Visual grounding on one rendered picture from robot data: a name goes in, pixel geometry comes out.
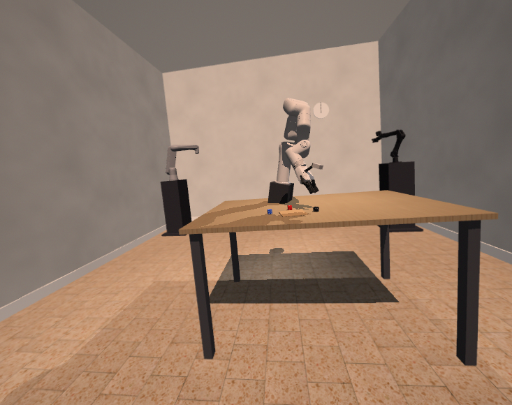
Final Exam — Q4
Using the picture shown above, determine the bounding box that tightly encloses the tan mat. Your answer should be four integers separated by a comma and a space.
279, 209, 308, 217

